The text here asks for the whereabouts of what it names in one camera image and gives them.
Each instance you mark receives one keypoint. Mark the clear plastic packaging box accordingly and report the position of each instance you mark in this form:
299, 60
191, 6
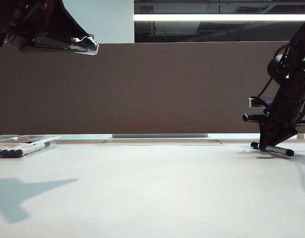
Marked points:
43, 137

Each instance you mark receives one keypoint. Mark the grey metal divider bracket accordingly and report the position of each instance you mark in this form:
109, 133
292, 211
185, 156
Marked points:
159, 136

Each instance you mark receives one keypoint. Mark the brown desk divider panel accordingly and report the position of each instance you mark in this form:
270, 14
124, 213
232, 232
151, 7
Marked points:
152, 86

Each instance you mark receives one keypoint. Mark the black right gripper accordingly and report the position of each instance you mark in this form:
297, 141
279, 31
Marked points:
288, 106

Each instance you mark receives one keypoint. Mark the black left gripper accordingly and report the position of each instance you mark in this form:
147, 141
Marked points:
16, 22

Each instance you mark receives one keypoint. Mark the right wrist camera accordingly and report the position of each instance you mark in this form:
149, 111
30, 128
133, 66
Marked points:
252, 102

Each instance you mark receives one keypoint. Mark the white ceiling light strip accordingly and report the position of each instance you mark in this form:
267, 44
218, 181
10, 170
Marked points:
216, 17

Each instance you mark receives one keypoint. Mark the white divider foot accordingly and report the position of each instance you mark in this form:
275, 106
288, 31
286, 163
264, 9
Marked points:
301, 136

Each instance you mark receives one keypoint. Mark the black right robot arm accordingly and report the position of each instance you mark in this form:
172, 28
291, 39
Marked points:
293, 62

